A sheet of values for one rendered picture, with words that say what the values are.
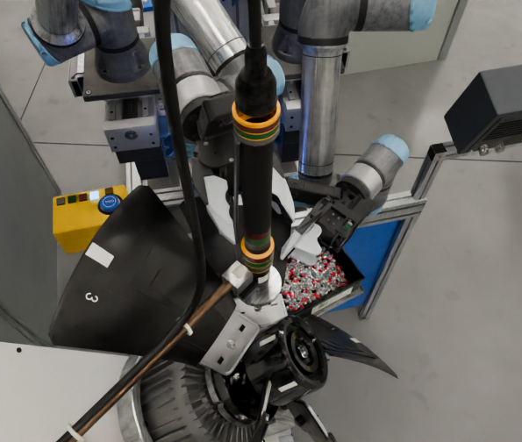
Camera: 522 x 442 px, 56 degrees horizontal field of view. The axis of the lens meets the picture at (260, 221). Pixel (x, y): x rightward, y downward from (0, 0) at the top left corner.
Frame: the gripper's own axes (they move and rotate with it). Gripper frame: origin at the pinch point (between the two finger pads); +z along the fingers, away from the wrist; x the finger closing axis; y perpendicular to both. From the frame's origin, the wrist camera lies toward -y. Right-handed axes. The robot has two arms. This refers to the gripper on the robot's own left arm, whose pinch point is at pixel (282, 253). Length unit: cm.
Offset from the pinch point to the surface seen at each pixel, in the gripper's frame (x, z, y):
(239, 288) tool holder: -20.3, 16.4, 3.1
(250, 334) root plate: -7.4, 16.9, 6.4
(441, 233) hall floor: 116, -109, 26
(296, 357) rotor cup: -8.3, 15.2, 13.8
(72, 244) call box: 20.1, 20.8, -39.8
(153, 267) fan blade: -20.6, 21.8, -7.0
